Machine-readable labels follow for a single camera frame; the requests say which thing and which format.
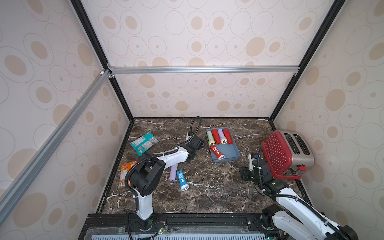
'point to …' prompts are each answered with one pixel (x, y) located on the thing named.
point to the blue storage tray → (230, 151)
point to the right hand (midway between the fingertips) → (248, 168)
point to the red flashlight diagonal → (228, 136)
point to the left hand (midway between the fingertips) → (189, 147)
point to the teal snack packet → (142, 144)
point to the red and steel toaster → (288, 153)
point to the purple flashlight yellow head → (173, 172)
